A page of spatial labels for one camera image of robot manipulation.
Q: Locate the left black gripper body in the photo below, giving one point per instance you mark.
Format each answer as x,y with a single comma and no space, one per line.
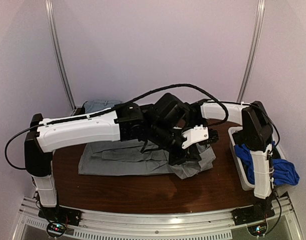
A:
188,156

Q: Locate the grey polo shirt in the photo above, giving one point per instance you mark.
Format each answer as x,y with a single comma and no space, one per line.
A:
114,158

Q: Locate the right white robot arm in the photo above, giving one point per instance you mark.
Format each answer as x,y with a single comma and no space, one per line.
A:
245,140

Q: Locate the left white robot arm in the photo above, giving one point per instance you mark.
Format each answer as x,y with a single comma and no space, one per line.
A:
119,123

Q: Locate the white laundry basket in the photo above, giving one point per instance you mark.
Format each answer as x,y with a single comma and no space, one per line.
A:
239,162

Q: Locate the folded black garment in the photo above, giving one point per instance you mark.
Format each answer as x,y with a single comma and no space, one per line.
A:
79,111

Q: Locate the blue garment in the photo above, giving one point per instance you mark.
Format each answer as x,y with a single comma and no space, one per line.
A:
284,171

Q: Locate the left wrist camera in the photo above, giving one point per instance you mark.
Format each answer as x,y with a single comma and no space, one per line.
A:
199,135

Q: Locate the front aluminium rail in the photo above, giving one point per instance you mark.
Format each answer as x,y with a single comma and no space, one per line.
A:
210,225

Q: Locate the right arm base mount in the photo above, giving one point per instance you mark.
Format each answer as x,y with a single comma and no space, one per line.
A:
253,213

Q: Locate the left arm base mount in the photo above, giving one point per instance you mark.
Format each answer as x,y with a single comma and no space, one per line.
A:
59,214

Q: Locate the right aluminium frame post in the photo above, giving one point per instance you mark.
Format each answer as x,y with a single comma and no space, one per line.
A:
259,18

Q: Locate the aluminium frame post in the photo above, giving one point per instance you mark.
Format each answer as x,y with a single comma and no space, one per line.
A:
58,53
259,18

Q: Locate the left aluminium frame post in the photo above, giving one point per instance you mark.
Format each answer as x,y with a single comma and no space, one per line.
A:
58,53

